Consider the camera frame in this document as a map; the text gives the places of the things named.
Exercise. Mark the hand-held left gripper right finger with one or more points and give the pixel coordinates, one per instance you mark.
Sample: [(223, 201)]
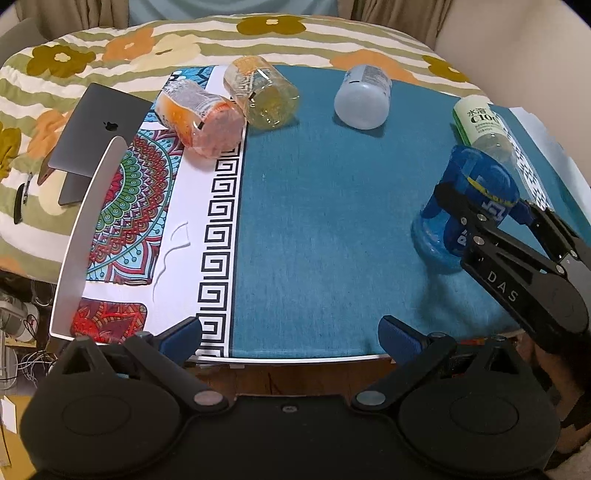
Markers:
[(400, 336)]

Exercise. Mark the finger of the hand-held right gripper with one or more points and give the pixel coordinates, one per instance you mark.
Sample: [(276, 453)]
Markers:
[(461, 210), (549, 226)]

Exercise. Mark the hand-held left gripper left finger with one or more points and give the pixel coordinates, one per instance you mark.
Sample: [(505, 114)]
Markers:
[(181, 336)]

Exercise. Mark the blue plastic bottle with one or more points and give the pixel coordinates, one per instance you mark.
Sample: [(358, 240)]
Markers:
[(482, 173)]

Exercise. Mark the white translucent plastic cup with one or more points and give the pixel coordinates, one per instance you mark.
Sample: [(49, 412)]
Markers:
[(362, 99)]

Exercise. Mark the orange plastic cup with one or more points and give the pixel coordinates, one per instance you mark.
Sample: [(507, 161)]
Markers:
[(198, 115)]

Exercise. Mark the yellow plastic cup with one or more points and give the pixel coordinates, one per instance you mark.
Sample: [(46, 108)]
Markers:
[(265, 94)]

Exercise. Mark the person's right hand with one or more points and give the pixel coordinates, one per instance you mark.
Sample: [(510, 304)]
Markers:
[(554, 383)]

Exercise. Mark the clear bottle with green label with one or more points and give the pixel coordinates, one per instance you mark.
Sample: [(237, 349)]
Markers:
[(480, 122)]

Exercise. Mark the teal patterned tablecloth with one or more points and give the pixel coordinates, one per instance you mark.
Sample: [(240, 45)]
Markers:
[(323, 207)]

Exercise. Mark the white armchair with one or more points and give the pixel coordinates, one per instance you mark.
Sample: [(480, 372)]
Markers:
[(512, 50)]

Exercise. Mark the white appliance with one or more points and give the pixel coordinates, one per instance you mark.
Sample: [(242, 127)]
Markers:
[(14, 318)]

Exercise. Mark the black pen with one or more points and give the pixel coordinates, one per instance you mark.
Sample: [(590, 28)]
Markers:
[(21, 201)]

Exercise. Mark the beige curtain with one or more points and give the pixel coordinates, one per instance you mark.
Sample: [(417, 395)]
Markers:
[(392, 11), (87, 11)]

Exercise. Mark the grey laptop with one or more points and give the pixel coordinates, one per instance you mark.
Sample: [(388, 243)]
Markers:
[(101, 124)]

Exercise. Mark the floral striped blanket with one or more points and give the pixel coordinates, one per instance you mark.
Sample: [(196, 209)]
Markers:
[(115, 41)]

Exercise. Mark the light blue cloth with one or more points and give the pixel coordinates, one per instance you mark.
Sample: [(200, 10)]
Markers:
[(231, 9)]

